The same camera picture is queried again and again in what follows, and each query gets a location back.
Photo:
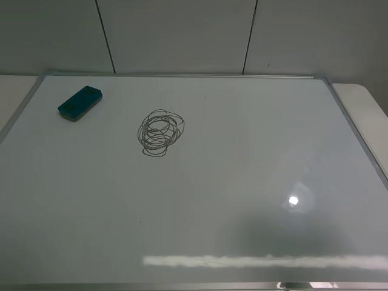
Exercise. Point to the black marker scribble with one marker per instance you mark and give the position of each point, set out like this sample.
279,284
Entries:
158,131

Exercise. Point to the white aluminium-framed whiteboard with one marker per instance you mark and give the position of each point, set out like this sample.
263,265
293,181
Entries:
270,182

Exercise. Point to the blue whiteboard eraser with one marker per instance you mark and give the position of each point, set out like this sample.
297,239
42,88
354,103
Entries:
80,103

